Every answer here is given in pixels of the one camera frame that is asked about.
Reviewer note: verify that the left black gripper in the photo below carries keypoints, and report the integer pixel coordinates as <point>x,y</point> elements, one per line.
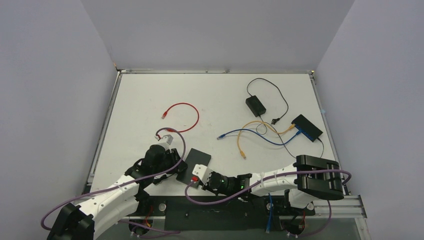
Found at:
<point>174,156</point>

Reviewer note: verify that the black power adapter with cord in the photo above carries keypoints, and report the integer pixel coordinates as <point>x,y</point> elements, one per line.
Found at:
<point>272,123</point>

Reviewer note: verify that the black network switch small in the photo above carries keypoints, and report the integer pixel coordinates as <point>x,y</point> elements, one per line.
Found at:
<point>307,128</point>

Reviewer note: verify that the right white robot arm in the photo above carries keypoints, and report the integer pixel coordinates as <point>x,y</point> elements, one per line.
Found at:
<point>307,179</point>

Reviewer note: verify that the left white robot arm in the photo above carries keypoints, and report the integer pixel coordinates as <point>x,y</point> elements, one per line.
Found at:
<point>104,208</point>

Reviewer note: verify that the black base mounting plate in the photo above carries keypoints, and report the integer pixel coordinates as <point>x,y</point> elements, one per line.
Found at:
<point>234,215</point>

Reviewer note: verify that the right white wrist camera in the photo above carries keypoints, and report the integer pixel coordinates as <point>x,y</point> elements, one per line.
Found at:
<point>203,173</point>

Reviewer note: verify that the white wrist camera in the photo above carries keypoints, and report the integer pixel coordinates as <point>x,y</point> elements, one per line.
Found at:
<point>203,173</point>
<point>168,139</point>

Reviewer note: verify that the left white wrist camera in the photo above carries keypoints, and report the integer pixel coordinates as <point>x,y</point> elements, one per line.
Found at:
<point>168,139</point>

